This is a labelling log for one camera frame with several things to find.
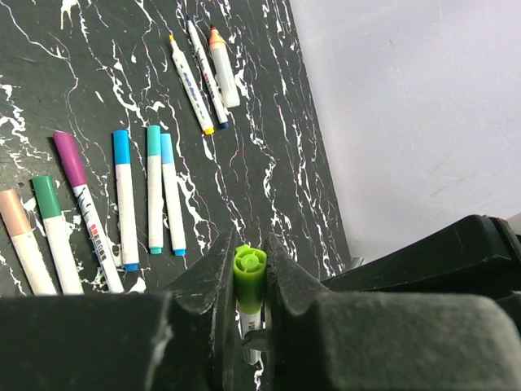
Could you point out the purple marker pen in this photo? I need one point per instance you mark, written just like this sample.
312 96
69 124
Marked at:
74 169

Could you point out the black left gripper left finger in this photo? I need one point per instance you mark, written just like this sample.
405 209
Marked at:
181 338

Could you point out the thick orange highlighter pen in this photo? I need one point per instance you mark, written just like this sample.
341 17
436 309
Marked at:
222 65

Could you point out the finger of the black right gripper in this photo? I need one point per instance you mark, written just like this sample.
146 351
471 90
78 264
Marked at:
256 340

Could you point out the teal marker pen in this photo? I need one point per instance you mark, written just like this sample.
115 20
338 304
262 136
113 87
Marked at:
154 191

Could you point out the peach marker pen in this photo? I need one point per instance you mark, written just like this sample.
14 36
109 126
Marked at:
25 244

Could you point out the light blue marker pen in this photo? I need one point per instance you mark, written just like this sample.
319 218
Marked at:
172 197

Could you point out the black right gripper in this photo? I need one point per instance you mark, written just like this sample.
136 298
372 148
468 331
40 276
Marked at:
475 255

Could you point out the yellow tip marker pen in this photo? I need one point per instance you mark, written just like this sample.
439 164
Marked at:
191 88

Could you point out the dark green marker pen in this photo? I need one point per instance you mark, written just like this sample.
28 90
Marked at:
55 228

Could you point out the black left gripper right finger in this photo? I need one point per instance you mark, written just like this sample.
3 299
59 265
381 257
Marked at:
324 340

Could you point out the dark blue marker pen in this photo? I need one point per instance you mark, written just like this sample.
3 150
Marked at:
208 77

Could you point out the light green marker pen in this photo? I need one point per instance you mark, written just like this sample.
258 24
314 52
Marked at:
249 267

